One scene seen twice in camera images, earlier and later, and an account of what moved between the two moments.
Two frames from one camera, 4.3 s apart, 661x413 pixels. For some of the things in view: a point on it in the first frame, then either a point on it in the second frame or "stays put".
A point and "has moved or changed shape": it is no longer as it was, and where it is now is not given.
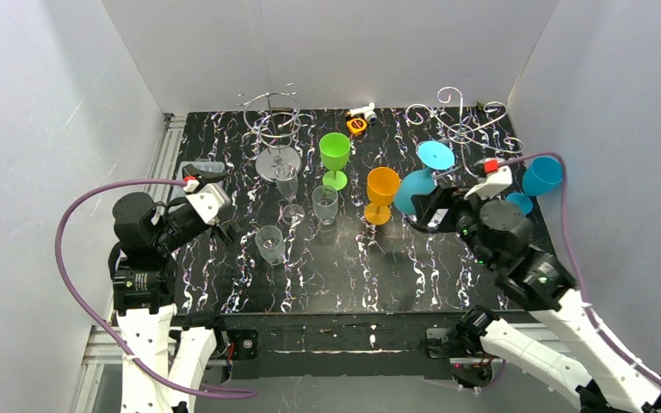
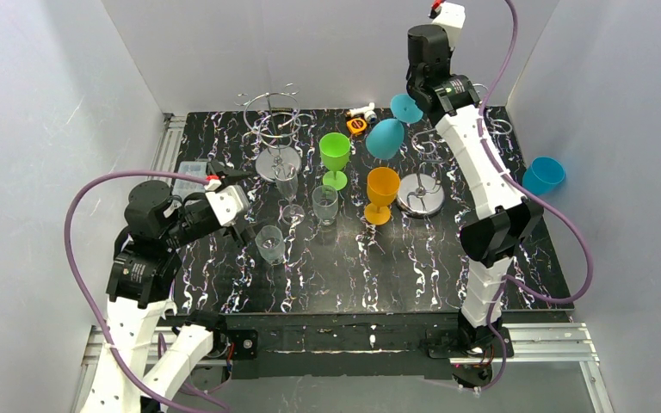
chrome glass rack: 272,120 stays put
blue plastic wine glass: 435,156 → 385,138
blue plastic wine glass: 542,176 stays put
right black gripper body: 432,206 → 416,90
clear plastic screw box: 210,166 stays put
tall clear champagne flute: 287,178 stays put
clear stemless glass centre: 324,204 stays put
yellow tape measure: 356,126 stays put
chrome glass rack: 462,132 has moved or changed shape
